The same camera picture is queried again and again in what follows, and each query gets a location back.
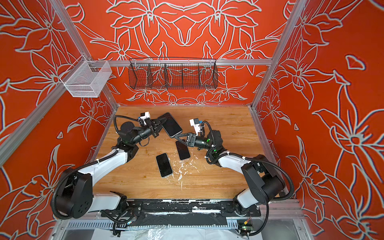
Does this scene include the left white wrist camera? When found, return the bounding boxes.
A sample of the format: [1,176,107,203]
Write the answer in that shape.
[138,112,151,127]

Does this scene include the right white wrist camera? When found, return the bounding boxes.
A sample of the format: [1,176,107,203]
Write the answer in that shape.
[190,118,203,135]

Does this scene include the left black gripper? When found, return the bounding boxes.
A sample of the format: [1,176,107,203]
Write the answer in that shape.
[132,118,167,147]

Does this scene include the phone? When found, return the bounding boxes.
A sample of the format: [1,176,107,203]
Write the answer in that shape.
[176,141,191,161]
[156,153,173,178]
[158,112,183,138]

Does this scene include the clear plastic bin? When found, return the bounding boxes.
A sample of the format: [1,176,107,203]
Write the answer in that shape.
[60,61,112,98]

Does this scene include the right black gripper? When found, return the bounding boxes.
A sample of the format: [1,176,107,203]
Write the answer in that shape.
[176,134,216,153]

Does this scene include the black wire basket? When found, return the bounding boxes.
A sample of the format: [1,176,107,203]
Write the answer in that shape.
[128,58,219,90]

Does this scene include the aluminium frame rails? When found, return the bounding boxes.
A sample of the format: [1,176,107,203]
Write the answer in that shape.
[0,0,310,240]

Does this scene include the small green circuit board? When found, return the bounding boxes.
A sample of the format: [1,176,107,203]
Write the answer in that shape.
[238,220,254,236]

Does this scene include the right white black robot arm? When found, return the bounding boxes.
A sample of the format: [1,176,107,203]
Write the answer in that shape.
[175,121,295,215]

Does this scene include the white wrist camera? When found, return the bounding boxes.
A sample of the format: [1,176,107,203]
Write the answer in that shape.
[138,112,151,127]
[190,118,203,135]

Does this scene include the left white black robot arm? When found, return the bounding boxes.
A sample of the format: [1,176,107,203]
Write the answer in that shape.
[51,112,167,222]

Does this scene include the phone in white case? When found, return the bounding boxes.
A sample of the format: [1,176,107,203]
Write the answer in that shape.
[156,153,173,178]

